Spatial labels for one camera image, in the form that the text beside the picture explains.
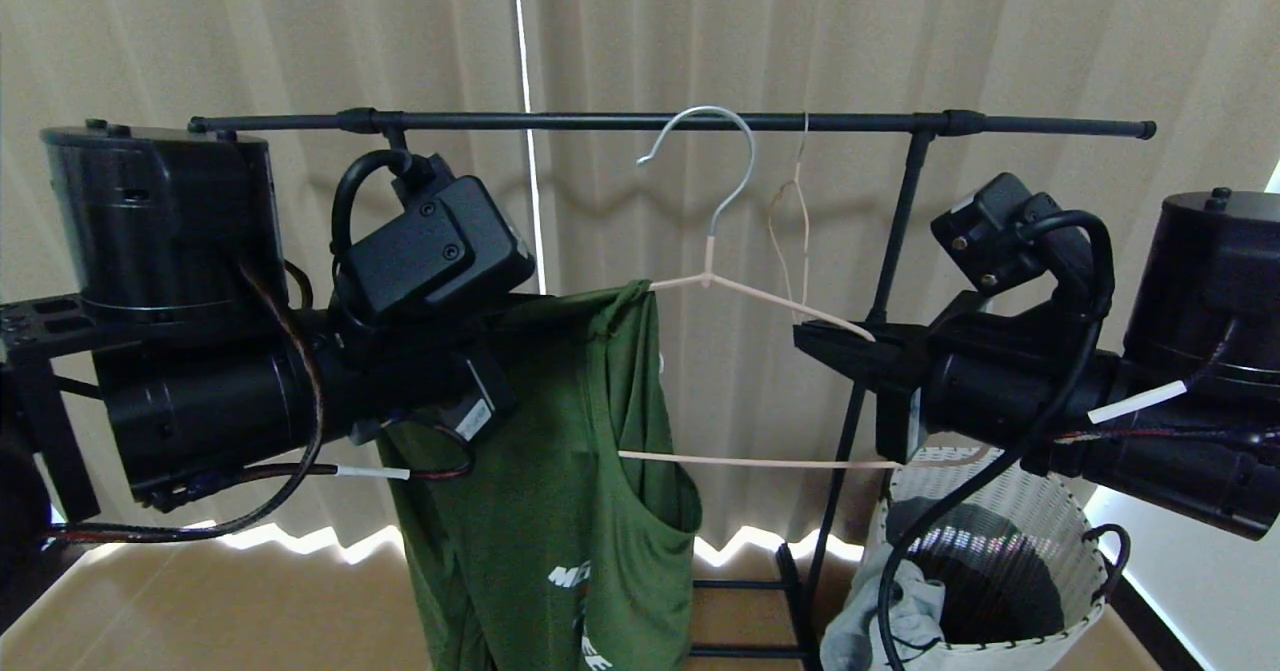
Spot beige curtain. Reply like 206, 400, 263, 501
0, 0, 1280, 564

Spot white laundry basket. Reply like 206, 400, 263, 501
865, 446, 1131, 671

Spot black clothes rack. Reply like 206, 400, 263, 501
188, 108, 1158, 671

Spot pale grey shorts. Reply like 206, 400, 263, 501
820, 541, 948, 671

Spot pink clothes hanger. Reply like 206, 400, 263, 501
618, 105, 906, 470
768, 113, 813, 308

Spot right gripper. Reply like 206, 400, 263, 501
875, 291, 1113, 464

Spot black cable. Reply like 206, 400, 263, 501
877, 209, 1117, 671
330, 149, 416, 257

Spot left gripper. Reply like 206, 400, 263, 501
315, 296, 546, 444

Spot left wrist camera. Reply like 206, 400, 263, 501
330, 149, 537, 328

